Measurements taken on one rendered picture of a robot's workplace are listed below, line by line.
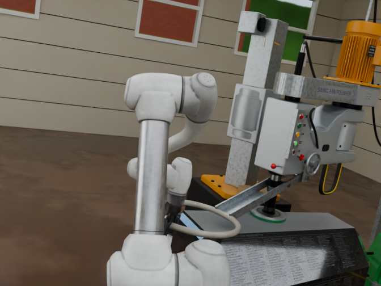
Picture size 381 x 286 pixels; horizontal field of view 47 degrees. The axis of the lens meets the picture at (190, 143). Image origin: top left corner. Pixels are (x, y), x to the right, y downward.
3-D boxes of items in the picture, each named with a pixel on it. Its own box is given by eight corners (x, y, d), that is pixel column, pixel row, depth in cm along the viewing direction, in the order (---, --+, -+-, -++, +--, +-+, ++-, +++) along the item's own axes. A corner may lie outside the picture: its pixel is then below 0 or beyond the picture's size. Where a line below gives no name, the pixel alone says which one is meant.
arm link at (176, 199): (190, 193, 202) (187, 205, 203) (174, 186, 206) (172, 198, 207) (180, 195, 194) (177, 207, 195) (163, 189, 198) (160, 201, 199)
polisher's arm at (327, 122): (325, 168, 323) (340, 102, 313) (354, 177, 307) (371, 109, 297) (264, 174, 272) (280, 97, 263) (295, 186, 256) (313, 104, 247)
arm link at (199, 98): (211, 100, 166) (176, 96, 164) (221, 65, 152) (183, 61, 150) (214, 126, 158) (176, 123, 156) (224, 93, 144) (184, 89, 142)
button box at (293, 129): (292, 157, 251) (302, 109, 246) (295, 158, 249) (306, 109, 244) (283, 158, 246) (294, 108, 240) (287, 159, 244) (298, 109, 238)
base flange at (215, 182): (198, 179, 356) (199, 173, 355) (249, 180, 376) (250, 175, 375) (225, 200, 312) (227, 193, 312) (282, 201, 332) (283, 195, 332)
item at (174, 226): (195, 201, 257) (196, 196, 257) (259, 234, 222) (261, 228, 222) (127, 204, 223) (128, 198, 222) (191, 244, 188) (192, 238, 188)
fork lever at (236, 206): (285, 171, 287) (286, 164, 285) (310, 180, 273) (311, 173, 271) (210, 211, 245) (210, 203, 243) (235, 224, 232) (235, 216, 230)
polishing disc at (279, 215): (246, 206, 276) (246, 204, 276) (277, 209, 280) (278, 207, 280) (257, 219, 255) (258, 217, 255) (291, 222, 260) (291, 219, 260)
